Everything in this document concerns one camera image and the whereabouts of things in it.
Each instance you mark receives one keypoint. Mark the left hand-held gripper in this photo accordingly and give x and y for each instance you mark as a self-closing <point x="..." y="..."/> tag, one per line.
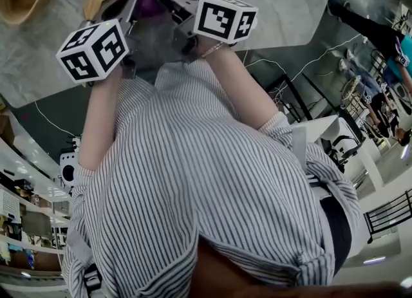
<point x="87" y="55"/>

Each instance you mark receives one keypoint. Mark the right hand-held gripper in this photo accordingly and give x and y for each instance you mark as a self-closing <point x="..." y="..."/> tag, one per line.
<point x="219" y="20"/>

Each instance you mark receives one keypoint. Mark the person's left forearm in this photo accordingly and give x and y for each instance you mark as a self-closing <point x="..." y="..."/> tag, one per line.
<point x="99" y="119"/>

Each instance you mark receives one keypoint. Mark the person's right forearm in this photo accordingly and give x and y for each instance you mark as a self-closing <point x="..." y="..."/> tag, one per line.
<point x="244" y="87"/>

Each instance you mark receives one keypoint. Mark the black table legs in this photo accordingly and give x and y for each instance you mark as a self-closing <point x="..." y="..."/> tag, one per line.
<point x="289" y="92"/>

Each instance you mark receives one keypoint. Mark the white hard-shell backpack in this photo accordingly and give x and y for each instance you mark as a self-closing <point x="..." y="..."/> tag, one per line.
<point x="69" y="169"/>

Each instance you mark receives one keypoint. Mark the striped shirt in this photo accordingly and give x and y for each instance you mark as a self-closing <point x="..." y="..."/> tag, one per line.
<point x="193" y="177"/>

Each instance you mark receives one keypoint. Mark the white power strip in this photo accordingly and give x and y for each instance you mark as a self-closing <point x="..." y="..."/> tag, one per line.
<point x="364" y="39"/>

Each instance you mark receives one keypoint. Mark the white desk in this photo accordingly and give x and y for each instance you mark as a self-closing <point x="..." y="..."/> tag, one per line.
<point x="322" y="126"/>

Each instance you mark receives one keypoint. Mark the round wicker tray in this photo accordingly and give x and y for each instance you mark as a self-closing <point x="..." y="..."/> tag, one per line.
<point x="351" y="90"/>

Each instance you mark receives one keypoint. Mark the black office chair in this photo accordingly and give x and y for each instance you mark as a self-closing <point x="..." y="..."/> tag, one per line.
<point x="341" y="148"/>

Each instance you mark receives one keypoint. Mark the white shelving unit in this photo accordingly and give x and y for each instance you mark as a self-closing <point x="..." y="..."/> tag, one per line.
<point x="9" y="203"/>

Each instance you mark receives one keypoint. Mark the black railing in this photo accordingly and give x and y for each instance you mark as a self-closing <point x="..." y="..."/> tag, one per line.
<point x="389" y="213"/>

